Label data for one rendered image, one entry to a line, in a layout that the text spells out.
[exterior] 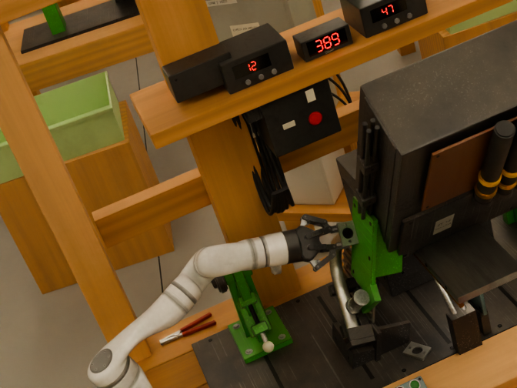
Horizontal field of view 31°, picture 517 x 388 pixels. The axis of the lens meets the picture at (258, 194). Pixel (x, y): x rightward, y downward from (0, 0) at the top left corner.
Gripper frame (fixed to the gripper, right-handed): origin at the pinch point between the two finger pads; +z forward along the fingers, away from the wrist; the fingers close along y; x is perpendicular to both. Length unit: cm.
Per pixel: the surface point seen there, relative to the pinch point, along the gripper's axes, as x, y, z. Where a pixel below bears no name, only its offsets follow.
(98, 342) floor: 209, 16, -44
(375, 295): -3.0, -15.1, 3.1
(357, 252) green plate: 0.2, -4.4, 2.9
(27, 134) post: 1, 37, -65
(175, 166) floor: 280, 111, 19
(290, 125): -4.4, 27.2, -6.5
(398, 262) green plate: -4.5, -9.3, 10.1
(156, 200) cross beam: 27, 23, -36
